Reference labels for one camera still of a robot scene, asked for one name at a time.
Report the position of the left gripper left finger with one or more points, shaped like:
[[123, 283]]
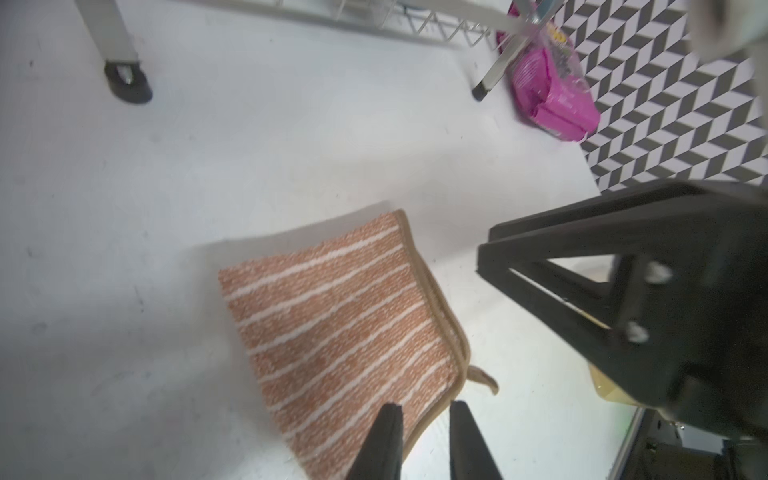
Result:
[[381, 455]]

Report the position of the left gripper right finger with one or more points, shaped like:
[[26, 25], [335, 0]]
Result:
[[470, 458]]

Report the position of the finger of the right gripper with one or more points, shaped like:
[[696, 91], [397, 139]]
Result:
[[662, 287]]

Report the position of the striped brown square dishcloth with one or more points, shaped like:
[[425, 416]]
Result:
[[337, 330]]

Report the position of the purple snack packet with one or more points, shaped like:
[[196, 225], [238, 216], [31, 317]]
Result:
[[550, 89]]

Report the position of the metal two-tier dish rack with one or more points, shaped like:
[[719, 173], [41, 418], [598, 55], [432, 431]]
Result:
[[505, 26]]

